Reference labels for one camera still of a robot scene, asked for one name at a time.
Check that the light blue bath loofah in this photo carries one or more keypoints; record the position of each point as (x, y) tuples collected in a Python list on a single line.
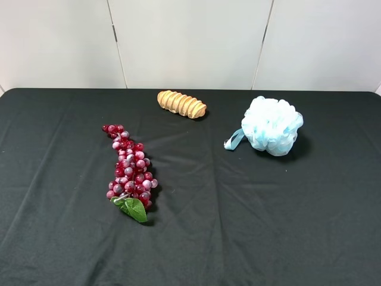
[(269, 125)]

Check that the ridged golden bread loaf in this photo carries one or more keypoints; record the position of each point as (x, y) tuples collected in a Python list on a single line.
[(184, 105)]

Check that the red artificial grape bunch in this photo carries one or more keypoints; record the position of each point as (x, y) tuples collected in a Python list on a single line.
[(131, 189)]

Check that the black tablecloth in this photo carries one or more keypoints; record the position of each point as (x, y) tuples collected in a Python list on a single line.
[(220, 217)]

